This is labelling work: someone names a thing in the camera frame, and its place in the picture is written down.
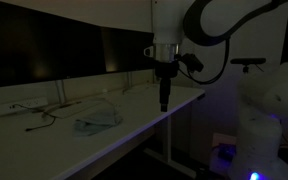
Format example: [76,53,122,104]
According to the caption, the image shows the white desk leg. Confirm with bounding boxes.
[144,116,196,179]

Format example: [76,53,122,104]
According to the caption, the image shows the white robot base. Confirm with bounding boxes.
[228,62,288,180]

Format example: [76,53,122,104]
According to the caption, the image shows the black camera on stand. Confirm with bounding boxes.
[230,58,266,74]

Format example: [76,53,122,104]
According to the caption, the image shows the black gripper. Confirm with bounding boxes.
[155,62,179,112]

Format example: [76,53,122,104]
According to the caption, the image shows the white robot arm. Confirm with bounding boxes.
[144,0,288,112]

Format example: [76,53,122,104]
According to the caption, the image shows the white power strip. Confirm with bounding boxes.
[0,97,48,115]

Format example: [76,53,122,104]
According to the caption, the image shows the right black monitor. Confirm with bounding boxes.
[101,27,154,73]

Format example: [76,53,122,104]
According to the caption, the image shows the light blue cloth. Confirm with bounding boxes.
[73,109,123,137]

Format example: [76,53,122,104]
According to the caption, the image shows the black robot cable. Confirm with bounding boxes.
[178,38,232,85]

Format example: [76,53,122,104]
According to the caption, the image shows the large left black monitor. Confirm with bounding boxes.
[0,2,105,87]

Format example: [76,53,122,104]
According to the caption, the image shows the silver monitor stand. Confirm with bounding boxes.
[55,80,66,104]

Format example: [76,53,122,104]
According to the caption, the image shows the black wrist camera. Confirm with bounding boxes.
[180,54,204,72]

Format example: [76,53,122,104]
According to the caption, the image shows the black cable on desk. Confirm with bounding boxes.
[9,103,82,132]

